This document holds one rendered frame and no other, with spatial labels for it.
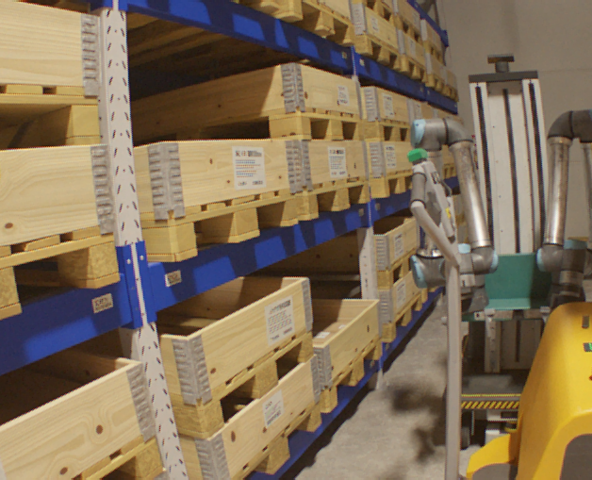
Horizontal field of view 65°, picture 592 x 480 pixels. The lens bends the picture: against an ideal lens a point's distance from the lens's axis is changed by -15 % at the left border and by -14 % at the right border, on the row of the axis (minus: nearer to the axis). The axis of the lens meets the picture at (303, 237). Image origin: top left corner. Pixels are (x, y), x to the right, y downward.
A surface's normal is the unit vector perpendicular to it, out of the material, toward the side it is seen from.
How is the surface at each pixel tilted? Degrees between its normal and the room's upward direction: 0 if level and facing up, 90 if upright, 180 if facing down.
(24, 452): 90
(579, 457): 90
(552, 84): 90
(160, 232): 90
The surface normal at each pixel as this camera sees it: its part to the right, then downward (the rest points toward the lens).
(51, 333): 0.90, -0.03
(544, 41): -0.43, 0.16
